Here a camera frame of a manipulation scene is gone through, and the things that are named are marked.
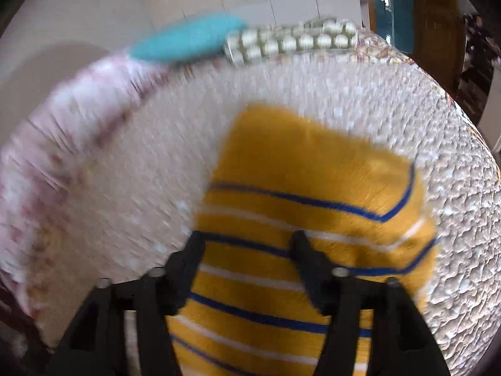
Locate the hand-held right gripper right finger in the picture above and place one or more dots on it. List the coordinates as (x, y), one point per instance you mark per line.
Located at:
(313, 278)

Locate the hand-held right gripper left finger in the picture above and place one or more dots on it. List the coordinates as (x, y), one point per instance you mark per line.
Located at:
(184, 278)

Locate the yellow striped knit sweater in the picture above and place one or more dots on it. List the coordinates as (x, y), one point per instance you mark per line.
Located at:
(305, 164)

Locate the cluttered clothes shelf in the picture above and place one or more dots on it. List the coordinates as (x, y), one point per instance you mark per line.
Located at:
(477, 70)

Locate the beige quilted bedspread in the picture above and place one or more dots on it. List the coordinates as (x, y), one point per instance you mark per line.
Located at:
(156, 156)

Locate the pink floral quilt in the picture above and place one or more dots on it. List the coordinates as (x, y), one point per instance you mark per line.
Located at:
(66, 117)

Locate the olive patterned bolster pillow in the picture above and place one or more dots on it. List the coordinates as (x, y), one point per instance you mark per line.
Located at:
(289, 41)

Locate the teal pillow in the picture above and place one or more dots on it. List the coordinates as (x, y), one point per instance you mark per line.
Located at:
(188, 39)

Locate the pale rounded headboard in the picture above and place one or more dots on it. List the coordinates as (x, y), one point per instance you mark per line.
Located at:
(74, 62)

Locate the wooden door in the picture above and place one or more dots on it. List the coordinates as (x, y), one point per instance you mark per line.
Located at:
(434, 27)

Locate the dark teal door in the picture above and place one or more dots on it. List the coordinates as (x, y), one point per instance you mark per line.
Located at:
(391, 8)

